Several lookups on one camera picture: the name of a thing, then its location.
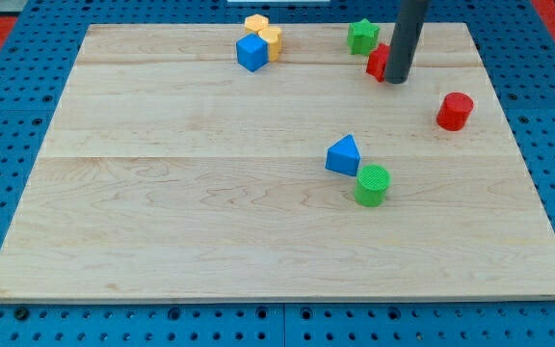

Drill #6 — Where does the red star block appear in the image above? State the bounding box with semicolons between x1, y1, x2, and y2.
366;43;390;82

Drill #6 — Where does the green star block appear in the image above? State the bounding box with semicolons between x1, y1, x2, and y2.
347;18;381;56

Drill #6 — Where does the blue triangle block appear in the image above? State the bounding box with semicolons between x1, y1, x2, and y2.
325;134;360;176

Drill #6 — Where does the green cylinder block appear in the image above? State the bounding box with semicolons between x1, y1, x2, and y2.
354;164;391;207

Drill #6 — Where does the blue cube block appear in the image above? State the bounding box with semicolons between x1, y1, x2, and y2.
235;34;269;72

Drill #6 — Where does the yellow heart block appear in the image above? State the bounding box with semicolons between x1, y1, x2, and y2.
258;26;282;62

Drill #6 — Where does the yellow hexagon block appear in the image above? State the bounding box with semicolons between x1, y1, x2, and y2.
244;14;269;34

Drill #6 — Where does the red cylinder block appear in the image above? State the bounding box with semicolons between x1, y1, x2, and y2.
436;92;474;131

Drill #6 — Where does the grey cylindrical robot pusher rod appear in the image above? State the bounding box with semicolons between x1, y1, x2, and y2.
384;0;430;85

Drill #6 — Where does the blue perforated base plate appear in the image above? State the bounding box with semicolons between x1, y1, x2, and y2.
0;0;555;346

